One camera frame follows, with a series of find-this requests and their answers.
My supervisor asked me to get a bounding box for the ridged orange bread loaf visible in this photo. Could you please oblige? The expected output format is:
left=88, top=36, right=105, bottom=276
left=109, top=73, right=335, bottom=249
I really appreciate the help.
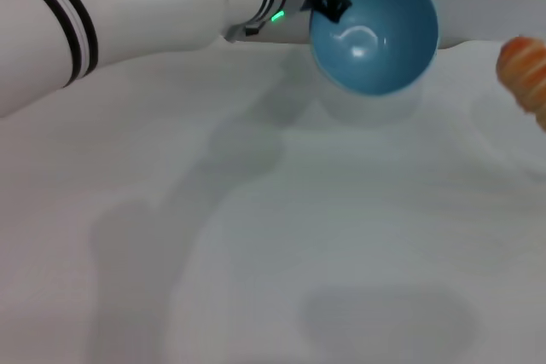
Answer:
left=497, top=36, right=546, bottom=133

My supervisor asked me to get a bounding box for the blue bowl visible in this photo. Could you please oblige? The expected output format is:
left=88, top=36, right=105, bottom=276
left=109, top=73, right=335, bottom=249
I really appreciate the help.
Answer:
left=309, top=0, right=439, bottom=97

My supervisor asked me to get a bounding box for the silver connector with black cable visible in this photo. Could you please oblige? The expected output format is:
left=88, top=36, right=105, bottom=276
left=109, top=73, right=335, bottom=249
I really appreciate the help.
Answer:
left=224, top=22, right=261, bottom=43

